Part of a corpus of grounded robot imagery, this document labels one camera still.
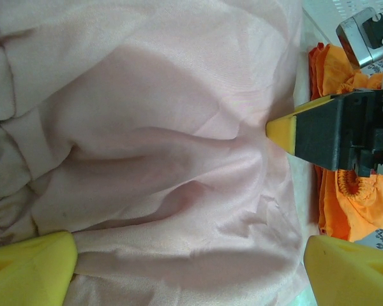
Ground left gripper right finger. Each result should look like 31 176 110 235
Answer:
304 235 383 306

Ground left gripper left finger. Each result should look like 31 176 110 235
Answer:
0 230 79 306

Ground red-orange shorts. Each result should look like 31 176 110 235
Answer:
307 46 326 103

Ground light orange shorts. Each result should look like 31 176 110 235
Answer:
308 43 383 243

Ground pink shorts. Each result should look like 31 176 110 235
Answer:
0 0 317 306

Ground white plastic basket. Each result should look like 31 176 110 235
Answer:
325 0 383 15

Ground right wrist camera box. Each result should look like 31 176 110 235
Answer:
336 8 383 68

